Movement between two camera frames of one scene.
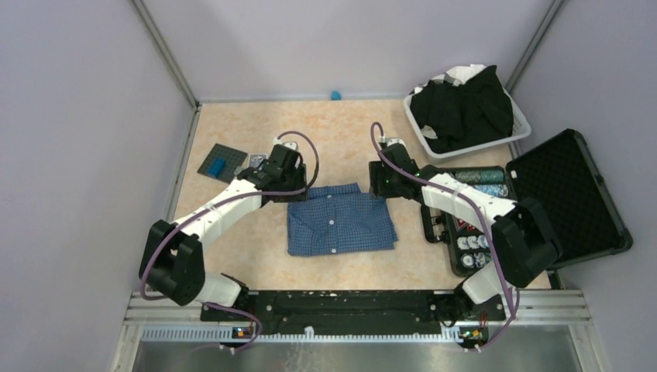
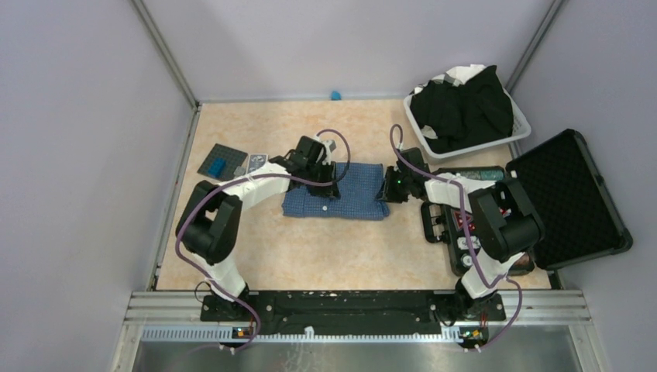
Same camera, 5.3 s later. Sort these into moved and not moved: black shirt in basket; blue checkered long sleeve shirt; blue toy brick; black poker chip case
Moved: blue checkered long sleeve shirt
Not moved: black shirt in basket; blue toy brick; black poker chip case
